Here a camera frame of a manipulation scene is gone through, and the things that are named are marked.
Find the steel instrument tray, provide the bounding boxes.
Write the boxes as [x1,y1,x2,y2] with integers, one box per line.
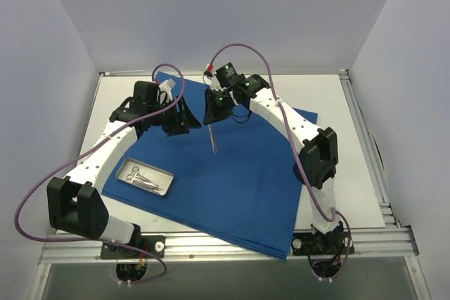
[115,158,174,196]

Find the blue surgical wrap cloth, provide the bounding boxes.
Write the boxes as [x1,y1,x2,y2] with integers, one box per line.
[101,70,319,261]

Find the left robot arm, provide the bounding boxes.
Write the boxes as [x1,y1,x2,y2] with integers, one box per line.
[46,79,200,257]

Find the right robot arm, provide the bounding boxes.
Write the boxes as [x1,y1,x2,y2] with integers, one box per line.
[203,63,339,253]

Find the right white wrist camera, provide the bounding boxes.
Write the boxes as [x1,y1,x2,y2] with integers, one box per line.
[203,64,223,92]

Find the steel ring-handled scissors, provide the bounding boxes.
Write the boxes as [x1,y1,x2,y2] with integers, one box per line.
[129,166,147,178]

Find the steel ring-handled forceps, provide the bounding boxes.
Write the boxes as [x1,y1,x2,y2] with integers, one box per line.
[126,174,162,192]

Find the aluminium back rail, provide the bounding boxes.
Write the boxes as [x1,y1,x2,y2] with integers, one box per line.
[99,67,349,77]

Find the aluminium rail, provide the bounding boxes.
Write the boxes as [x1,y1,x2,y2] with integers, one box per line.
[339,70,400,228]
[99,67,349,77]
[38,227,419,264]

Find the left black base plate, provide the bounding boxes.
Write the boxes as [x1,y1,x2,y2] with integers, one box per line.
[100,235,166,259]

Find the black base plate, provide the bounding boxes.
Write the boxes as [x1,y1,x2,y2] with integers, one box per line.
[291,231,348,256]
[100,235,166,259]

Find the aluminium front rail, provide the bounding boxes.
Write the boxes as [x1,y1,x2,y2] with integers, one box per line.
[38,227,419,264]

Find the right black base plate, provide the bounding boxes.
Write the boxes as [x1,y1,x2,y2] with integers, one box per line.
[291,231,348,256]

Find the aluminium right rail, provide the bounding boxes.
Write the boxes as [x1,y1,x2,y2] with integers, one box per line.
[339,70,400,228]

